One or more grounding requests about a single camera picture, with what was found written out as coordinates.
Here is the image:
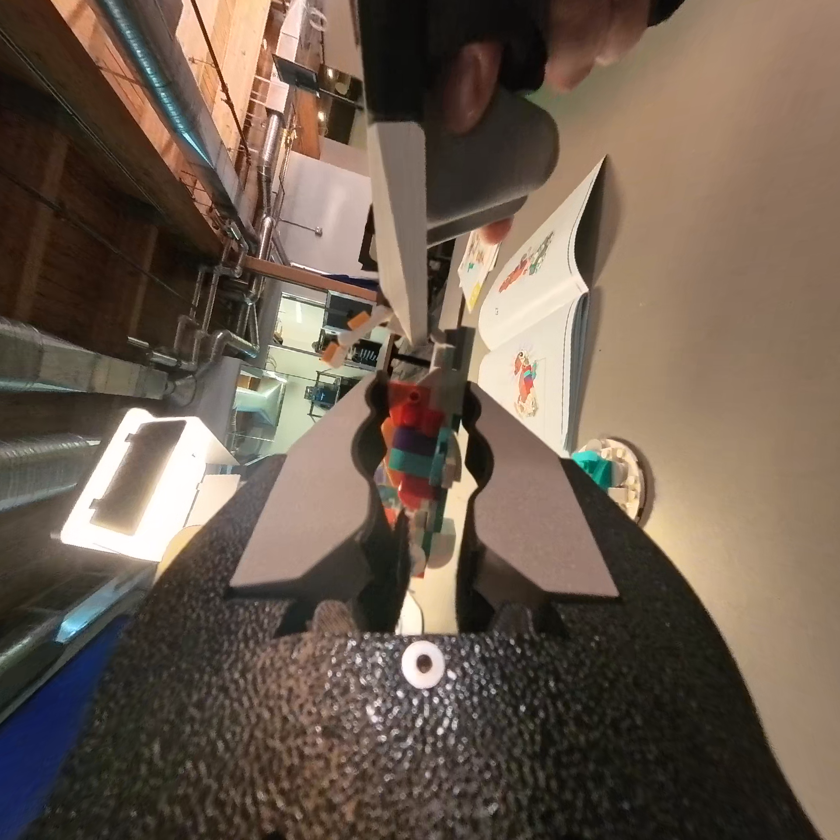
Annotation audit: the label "colourful lego fish model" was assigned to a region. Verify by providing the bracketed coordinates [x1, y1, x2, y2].
[373, 325, 475, 580]

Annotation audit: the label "white orange lego fin piece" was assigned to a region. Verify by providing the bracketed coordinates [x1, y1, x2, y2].
[320, 305, 396, 366]

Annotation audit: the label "silver ventilation duct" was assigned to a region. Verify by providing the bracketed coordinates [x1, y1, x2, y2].
[0, 315, 198, 408]
[95, 0, 227, 198]

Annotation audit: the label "printed paper leaflets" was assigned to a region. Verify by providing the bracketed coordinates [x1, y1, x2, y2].
[456, 226, 504, 314]

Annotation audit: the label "open lego instruction booklet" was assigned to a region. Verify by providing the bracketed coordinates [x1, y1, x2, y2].
[476, 155, 609, 455]

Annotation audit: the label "dark blue partition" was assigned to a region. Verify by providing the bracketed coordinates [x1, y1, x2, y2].
[0, 577, 142, 729]

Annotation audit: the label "white studio light panel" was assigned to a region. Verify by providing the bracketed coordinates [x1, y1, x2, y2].
[59, 407, 245, 560]

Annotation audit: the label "person's right hand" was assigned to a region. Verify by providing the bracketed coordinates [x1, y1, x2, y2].
[446, 0, 665, 245]

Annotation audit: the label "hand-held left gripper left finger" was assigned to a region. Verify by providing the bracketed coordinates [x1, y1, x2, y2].
[228, 371, 403, 632]

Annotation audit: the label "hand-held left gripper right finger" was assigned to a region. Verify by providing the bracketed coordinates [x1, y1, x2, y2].
[455, 382, 622, 632]

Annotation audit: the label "round white teal lego base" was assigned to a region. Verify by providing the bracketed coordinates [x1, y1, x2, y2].
[570, 435, 652, 527]

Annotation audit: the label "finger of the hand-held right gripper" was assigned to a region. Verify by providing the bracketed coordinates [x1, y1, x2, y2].
[367, 122, 432, 344]

